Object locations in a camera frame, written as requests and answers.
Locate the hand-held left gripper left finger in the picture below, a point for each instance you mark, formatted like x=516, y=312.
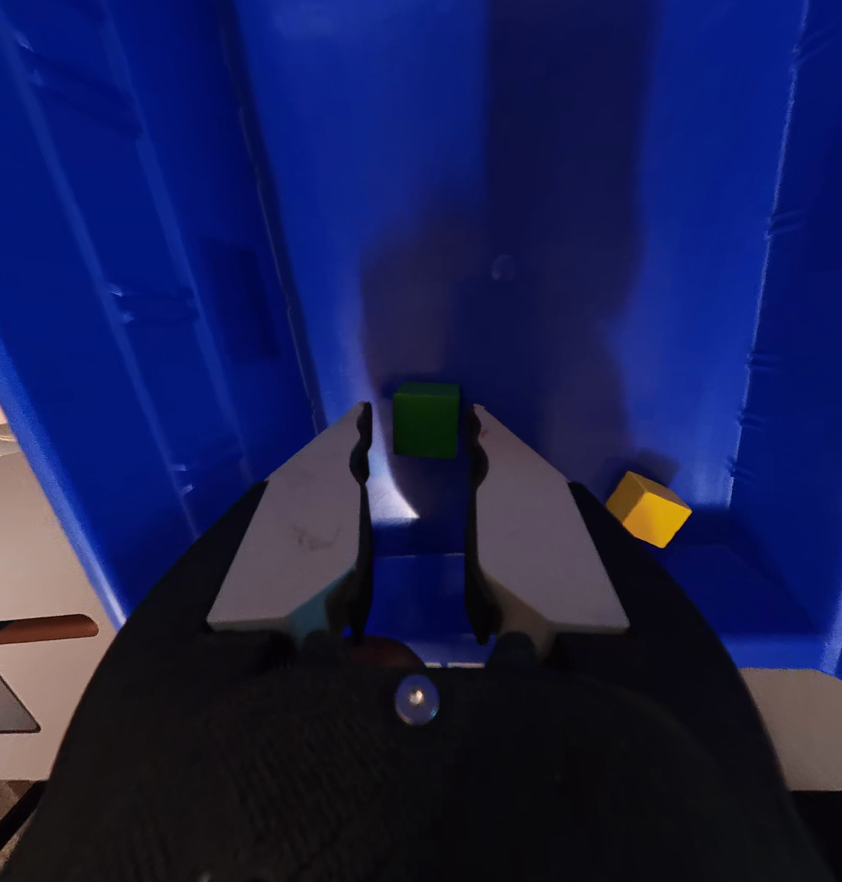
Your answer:
x=290, y=551

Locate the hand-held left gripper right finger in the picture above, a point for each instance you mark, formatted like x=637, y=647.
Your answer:
x=545, y=551

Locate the yellow wooden cube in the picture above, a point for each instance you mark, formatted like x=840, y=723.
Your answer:
x=648, y=513

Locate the green wooden cube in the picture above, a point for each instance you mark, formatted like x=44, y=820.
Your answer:
x=426, y=420

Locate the blue plastic bin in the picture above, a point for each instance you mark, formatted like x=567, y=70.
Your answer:
x=531, y=207

